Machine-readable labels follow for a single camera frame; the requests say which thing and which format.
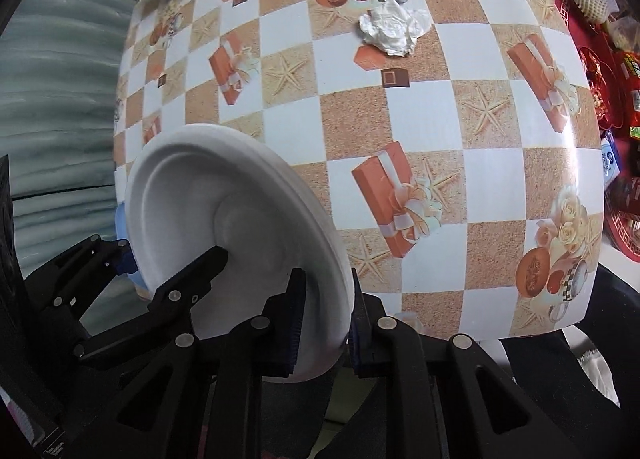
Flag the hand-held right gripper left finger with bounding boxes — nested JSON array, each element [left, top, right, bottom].
[[65, 268, 307, 459]]

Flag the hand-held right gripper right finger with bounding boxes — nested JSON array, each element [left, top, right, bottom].
[[349, 268, 586, 459]]

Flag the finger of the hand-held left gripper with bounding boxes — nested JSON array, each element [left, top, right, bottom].
[[72, 245, 229, 370], [25, 235, 137, 347]]

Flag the blue plastic plate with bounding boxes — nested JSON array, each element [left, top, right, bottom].
[[115, 203, 152, 301]]

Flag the large white foam bowl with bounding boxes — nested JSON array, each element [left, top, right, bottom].
[[124, 124, 353, 383]]

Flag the person's dark trouser legs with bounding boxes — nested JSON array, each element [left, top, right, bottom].
[[252, 369, 431, 459]]

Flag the grey-green curtain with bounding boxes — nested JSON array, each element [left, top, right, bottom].
[[0, 0, 146, 335]]

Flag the checkered printed tablecloth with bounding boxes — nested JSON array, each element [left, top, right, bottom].
[[112, 0, 606, 340]]

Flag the crumpled white tissue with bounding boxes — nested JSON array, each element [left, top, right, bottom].
[[358, 0, 432, 58]]

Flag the blue snack packet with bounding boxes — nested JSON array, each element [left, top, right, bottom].
[[600, 131, 623, 184]]

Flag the red tray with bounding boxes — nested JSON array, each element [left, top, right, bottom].
[[554, 0, 640, 260]]

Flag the red candy packet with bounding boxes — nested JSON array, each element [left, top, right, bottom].
[[617, 51, 640, 114], [580, 46, 626, 130]]

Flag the white foam fruit net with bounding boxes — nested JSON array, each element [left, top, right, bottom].
[[572, 0, 621, 22]]

